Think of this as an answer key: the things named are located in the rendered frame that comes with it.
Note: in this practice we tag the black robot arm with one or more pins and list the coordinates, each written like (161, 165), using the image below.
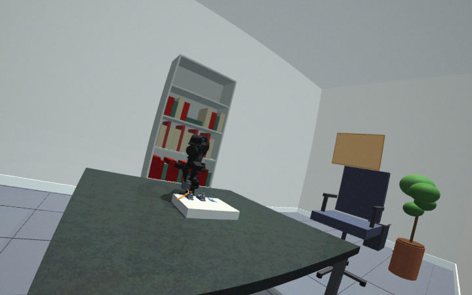
(199, 146)

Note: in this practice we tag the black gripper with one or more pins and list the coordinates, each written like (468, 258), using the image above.
(186, 167)

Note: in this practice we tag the grey micro servo with orange cable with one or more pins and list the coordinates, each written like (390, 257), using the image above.
(186, 185)

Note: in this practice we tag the white flat deck plate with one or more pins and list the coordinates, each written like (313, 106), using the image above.
(201, 207)

